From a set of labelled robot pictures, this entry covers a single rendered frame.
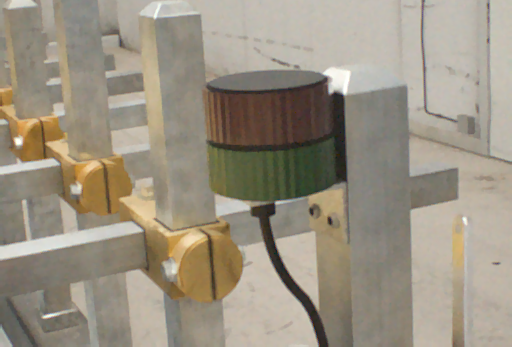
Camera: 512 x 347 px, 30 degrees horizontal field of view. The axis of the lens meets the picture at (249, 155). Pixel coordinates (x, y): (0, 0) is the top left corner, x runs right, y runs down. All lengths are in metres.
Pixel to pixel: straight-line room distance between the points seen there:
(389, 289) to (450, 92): 4.42
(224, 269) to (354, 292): 0.23
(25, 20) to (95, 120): 0.26
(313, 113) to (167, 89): 0.26
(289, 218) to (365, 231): 0.32
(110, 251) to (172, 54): 0.16
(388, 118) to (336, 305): 0.10
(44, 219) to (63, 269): 0.48
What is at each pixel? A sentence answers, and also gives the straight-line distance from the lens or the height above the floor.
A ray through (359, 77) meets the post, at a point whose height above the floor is 1.11.
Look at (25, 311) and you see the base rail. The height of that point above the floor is 0.70.
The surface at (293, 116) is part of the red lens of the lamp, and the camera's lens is 0.41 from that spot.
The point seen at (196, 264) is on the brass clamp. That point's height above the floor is 0.95.
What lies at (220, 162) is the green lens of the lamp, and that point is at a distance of 0.43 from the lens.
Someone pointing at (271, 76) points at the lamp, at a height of 1.11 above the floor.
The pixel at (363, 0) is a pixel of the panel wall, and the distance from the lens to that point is 5.48.
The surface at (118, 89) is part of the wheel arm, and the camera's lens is 1.50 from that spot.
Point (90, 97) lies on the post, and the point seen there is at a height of 1.03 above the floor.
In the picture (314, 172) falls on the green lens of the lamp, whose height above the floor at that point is 1.07.
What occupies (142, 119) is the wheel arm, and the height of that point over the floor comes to 0.94.
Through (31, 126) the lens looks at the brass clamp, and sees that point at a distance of 1.14.
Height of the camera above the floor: 1.19
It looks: 14 degrees down
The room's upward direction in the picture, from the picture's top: 4 degrees counter-clockwise
